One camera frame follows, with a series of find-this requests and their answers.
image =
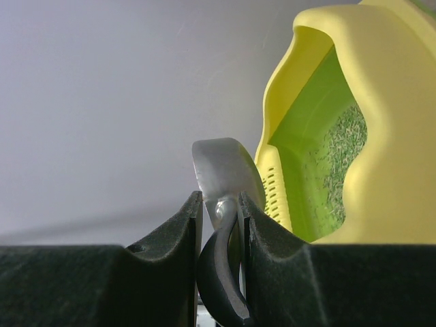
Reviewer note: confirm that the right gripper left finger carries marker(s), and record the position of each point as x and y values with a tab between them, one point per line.
152	282

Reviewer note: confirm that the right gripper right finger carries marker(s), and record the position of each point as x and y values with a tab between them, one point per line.
294	283

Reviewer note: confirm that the silver metal scoop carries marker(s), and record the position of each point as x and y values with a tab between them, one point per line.
224	169

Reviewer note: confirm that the yellow green litter box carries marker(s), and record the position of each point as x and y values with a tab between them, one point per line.
347	153

